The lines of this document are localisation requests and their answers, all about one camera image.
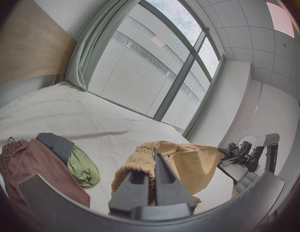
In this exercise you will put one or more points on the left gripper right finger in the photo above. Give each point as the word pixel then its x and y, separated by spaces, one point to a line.
pixel 169 190

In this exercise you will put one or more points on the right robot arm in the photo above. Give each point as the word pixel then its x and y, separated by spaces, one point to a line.
pixel 267 141

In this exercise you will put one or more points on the black garment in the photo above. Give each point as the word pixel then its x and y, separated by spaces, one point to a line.
pixel 55 142

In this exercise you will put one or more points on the grey-green curtain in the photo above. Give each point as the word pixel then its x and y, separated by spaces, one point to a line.
pixel 96 45

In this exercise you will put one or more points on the green garment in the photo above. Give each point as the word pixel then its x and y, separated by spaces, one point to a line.
pixel 82 168

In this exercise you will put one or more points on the brown shorts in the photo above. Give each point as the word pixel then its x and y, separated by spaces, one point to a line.
pixel 43 173

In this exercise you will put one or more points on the tan shorts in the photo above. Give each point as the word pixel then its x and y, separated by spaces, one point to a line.
pixel 188 168

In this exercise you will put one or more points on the ceiling light panel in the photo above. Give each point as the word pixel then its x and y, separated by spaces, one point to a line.
pixel 281 18

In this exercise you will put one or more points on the round mirror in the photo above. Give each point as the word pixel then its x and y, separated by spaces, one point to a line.
pixel 249 139

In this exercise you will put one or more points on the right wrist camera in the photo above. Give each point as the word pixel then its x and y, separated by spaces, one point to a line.
pixel 232 145

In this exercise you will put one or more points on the window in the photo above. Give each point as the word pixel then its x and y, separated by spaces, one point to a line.
pixel 140 76

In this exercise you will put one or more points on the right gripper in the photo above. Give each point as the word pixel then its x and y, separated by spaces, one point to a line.
pixel 234 152

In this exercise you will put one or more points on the bed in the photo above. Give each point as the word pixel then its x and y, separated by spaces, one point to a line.
pixel 91 110

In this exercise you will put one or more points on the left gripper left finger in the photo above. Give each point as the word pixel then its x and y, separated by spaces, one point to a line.
pixel 130 192

